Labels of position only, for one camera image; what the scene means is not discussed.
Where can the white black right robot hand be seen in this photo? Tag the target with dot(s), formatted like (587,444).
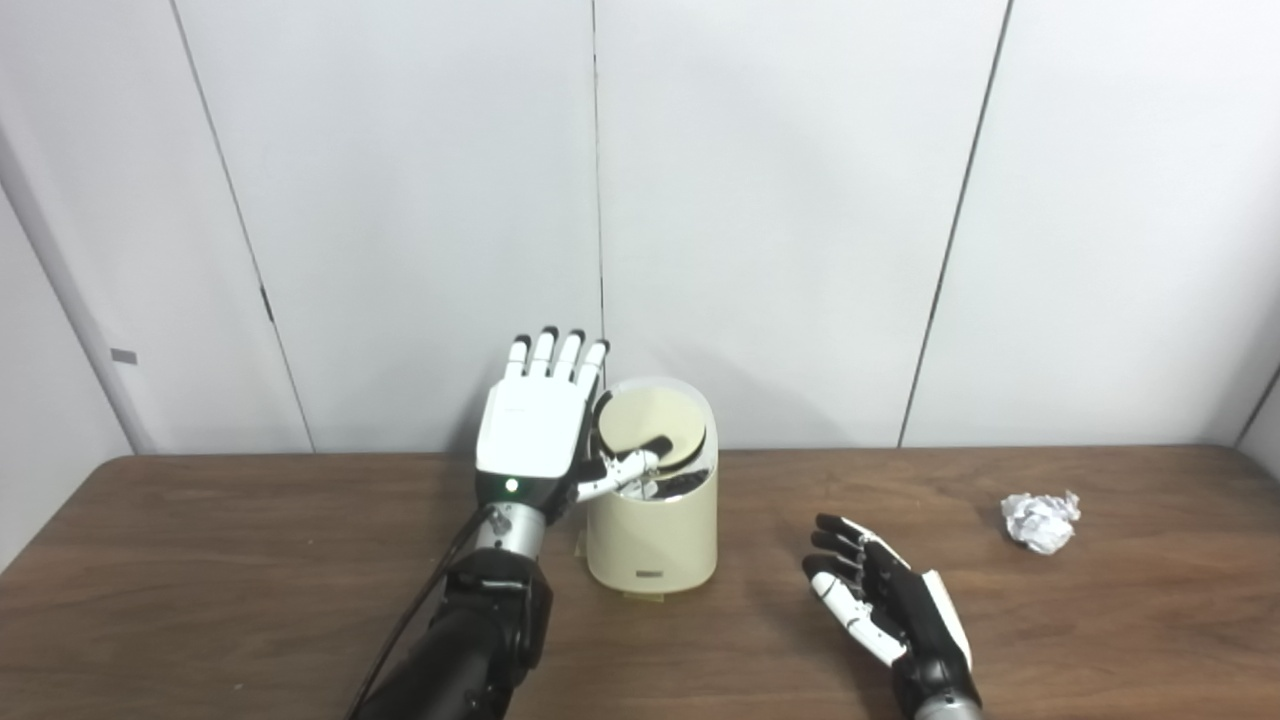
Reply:
(910,610)

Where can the round cream bin lid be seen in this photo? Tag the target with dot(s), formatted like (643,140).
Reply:
(650,415)

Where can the cream-colored tabletop bin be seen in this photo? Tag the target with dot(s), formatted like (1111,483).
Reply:
(650,540)

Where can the white paper ball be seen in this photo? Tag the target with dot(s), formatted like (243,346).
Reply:
(1040,521)

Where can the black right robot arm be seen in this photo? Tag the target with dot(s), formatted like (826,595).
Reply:
(948,712)

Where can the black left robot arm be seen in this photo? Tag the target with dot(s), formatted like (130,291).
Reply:
(470,640)

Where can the yellowish tape piece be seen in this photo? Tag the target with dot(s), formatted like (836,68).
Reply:
(645,596)

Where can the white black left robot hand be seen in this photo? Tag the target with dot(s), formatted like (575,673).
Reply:
(530,430)

